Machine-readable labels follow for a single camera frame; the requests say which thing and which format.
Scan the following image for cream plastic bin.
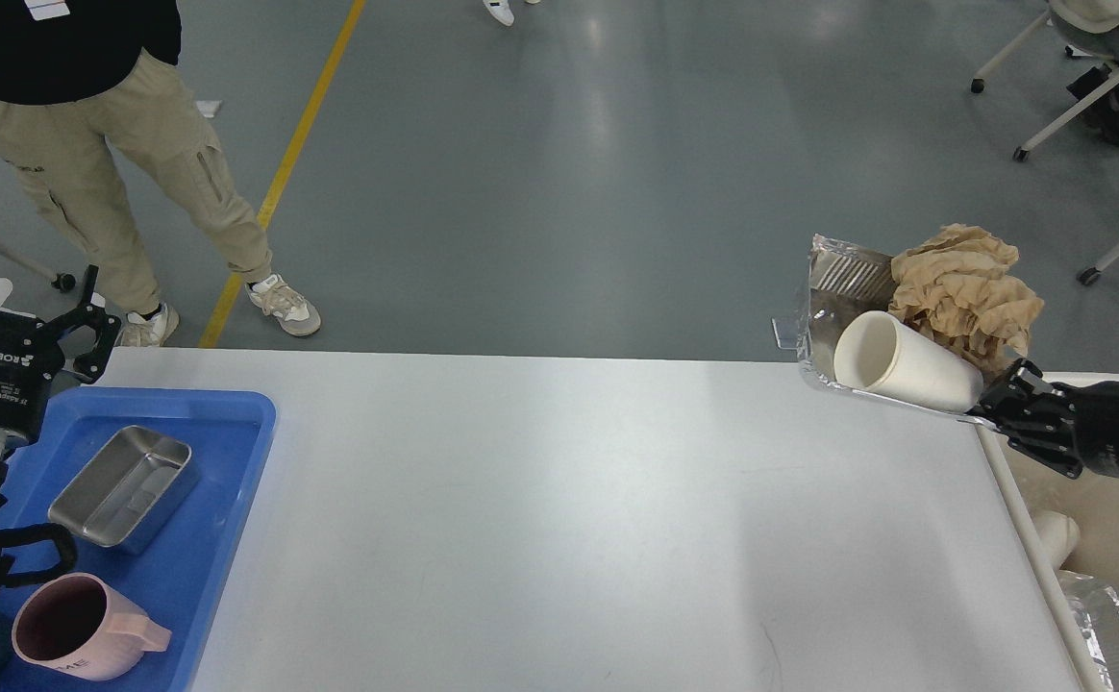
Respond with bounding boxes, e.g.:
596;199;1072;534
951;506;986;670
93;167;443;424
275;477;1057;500
963;417;1119;691

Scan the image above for stainless steel square tray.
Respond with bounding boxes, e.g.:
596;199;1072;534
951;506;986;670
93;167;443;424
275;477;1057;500
48;426;200;555

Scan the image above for person in khaki trousers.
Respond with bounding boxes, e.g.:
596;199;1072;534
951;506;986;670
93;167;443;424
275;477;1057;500
0;1;322;347

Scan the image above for brown paper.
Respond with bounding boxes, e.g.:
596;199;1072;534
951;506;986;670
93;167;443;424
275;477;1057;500
887;223;1046;380

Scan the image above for pink ceramic mug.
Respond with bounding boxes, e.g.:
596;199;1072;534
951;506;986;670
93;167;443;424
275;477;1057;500
11;573;172;680

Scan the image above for white office chair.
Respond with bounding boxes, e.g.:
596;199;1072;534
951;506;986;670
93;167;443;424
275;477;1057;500
971;1;1119;162

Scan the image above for aluminium foil tray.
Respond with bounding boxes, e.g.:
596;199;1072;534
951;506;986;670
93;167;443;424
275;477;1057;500
772;234;979;422

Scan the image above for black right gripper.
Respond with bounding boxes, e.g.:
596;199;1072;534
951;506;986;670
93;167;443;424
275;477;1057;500
965;358;1119;479

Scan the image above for white sneaker far person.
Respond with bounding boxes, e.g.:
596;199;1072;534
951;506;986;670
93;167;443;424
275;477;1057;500
482;0;515;27

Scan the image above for white roll in bin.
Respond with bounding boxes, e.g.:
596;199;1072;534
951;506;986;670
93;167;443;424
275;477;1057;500
1032;509;1080;570

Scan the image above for cream paper cup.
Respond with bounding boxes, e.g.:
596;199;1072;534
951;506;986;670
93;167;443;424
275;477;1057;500
833;310;984;413

